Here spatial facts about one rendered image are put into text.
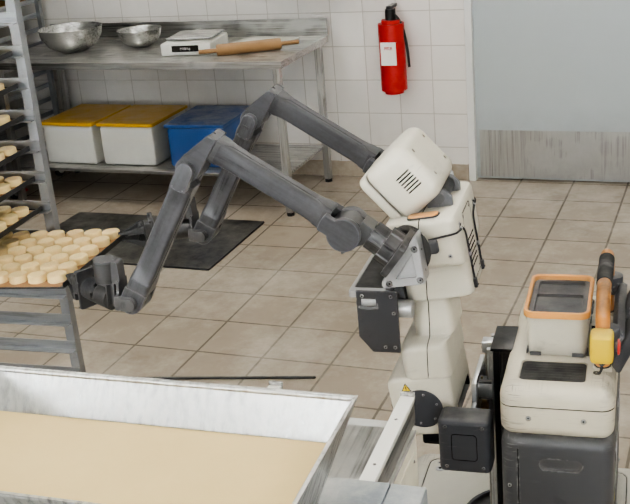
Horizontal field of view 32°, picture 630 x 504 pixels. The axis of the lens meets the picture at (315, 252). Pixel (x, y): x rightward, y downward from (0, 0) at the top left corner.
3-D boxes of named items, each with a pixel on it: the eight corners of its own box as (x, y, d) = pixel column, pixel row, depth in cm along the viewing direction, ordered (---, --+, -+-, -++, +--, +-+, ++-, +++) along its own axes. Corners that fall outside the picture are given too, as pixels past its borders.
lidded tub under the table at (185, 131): (168, 168, 637) (162, 124, 628) (201, 145, 677) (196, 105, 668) (227, 169, 624) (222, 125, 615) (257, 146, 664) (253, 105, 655)
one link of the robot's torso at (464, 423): (506, 433, 286) (503, 349, 277) (492, 494, 260) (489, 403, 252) (406, 426, 293) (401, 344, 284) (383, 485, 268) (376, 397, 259)
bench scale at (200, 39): (160, 56, 614) (158, 41, 611) (181, 45, 643) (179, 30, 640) (210, 55, 607) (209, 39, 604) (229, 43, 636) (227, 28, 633)
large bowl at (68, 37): (28, 58, 646) (23, 33, 641) (64, 44, 680) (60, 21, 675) (83, 57, 632) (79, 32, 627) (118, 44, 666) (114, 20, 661)
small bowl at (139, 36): (110, 51, 645) (108, 33, 642) (133, 42, 668) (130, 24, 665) (150, 50, 636) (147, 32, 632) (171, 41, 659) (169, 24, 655)
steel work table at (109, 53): (11, 204, 673) (-19, 46, 638) (75, 169, 735) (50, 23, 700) (295, 218, 604) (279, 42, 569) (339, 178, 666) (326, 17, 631)
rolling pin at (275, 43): (199, 59, 598) (197, 47, 596) (198, 57, 604) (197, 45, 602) (299, 48, 604) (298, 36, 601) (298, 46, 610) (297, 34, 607)
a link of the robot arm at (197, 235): (206, 243, 302) (217, 231, 310) (203, 204, 298) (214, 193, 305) (166, 239, 306) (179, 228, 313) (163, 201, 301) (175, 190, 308)
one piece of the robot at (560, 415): (622, 502, 305) (626, 223, 276) (616, 634, 257) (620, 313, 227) (502, 491, 315) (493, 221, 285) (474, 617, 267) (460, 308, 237)
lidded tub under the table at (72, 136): (45, 163, 669) (38, 122, 660) (87, 142, 708) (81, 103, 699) (97, 165, 654) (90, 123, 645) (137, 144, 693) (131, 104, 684)
